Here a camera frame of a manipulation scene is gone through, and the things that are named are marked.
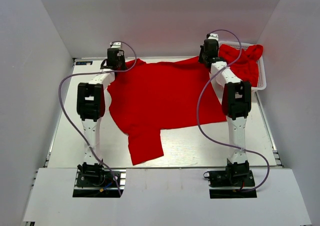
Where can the red t-shirt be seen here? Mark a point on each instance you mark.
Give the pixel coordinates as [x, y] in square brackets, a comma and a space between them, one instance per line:
[151, 97]

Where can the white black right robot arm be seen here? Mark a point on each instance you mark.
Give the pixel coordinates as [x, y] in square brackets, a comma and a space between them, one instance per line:
[236, 104]

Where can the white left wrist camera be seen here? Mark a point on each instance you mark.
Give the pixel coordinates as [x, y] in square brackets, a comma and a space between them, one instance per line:
[116, 45]

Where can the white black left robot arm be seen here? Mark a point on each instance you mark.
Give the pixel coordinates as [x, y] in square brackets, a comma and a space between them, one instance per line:
[91, 105]

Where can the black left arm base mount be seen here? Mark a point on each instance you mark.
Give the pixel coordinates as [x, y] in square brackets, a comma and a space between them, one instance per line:
[91, 185]

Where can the red t-shirts in basket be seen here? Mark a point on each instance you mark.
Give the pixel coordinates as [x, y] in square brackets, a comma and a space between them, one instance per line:
[246, 67]

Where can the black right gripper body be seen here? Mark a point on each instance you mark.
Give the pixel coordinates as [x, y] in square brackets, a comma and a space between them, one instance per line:
[206, 58]

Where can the blue label sticker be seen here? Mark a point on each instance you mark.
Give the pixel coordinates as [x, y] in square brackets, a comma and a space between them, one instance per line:
[83, 63]

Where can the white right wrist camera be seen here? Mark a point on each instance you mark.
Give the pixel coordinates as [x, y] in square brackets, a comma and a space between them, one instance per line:
[212, 36]

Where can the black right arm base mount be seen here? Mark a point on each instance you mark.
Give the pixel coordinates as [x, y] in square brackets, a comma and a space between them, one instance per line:
[221, 187]

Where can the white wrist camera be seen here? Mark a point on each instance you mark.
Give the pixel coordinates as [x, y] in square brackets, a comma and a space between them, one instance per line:
[212, 36]
[116, 45]

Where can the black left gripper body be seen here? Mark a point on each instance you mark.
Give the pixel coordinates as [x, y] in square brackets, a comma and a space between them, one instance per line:
[116, 64]

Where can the white plastic basket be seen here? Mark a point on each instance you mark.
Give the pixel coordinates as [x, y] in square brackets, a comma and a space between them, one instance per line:
[262, 78]

